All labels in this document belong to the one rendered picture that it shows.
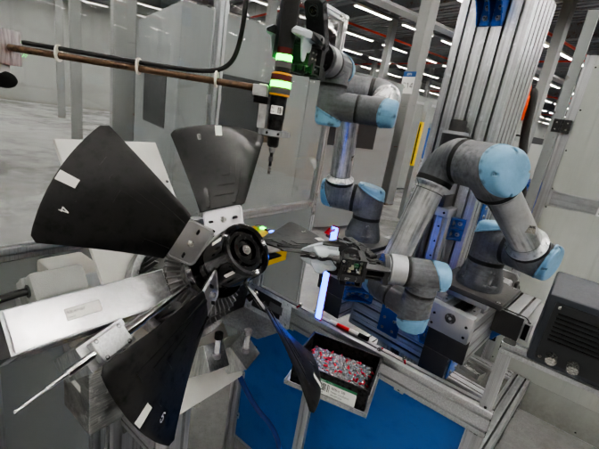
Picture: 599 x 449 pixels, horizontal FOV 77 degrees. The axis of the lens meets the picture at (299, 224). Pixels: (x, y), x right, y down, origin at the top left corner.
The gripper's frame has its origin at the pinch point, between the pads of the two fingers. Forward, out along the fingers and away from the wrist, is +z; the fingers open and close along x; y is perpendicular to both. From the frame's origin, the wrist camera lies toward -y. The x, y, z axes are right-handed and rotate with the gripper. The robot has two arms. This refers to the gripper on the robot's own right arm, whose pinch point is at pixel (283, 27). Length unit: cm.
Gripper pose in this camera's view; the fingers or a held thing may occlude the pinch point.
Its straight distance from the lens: 83.5
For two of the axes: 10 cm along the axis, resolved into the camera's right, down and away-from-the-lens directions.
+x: -8.8, -2.6, 4.1
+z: -4.6, 1.8, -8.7
